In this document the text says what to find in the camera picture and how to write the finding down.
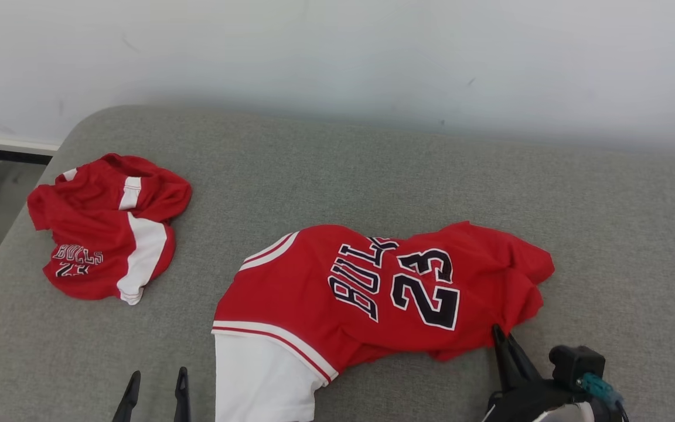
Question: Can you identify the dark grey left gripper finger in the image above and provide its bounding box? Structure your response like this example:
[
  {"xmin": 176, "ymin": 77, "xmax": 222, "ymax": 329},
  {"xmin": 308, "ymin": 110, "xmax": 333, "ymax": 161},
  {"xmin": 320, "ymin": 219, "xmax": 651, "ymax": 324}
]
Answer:
[
  {"xmin": 112, "ymin": 370, "xmax": 142, "ymax": 422},
  {"xmin": 173, "ymin": 367, "xmax": 192, "ymax": 422}
]

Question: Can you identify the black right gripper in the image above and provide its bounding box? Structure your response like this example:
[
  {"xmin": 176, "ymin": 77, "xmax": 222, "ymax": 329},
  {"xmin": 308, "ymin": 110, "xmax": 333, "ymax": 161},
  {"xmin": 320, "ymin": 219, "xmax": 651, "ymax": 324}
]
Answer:
[{"xmin": 481, "ymin": 324, "xmax": 597, "ymax": 422}]

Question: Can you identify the red Bulls 23 jersey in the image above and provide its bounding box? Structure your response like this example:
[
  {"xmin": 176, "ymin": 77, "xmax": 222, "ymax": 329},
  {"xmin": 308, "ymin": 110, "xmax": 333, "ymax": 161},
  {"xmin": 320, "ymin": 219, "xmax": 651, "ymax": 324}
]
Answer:
[{"xmin": 212, "ymin": 221, "xmax": 555, "ymax": 422}]

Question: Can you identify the red Bulls shorts white stripe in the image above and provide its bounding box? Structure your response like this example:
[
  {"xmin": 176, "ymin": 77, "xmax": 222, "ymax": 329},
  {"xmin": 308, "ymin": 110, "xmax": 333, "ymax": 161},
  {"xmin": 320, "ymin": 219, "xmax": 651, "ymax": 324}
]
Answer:
[{"xmin": 27, "ymin": 154, "xmax": 193, "ymax": 306}]

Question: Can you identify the white baseboard strip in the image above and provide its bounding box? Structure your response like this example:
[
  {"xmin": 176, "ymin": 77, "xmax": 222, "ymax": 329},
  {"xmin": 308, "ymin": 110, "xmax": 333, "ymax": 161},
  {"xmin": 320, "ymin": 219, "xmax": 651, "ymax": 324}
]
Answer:
[{"xmin": 0, "ymin": 134, "xmax": 62, "ymax": 156}]

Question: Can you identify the teal cable connector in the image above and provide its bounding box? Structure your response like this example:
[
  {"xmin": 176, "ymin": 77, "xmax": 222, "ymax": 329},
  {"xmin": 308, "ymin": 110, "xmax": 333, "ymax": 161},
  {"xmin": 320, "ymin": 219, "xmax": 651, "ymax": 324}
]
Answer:
[{"xmin": 578, "ymin": 372, "xmax": 631, "ymax": 422}]

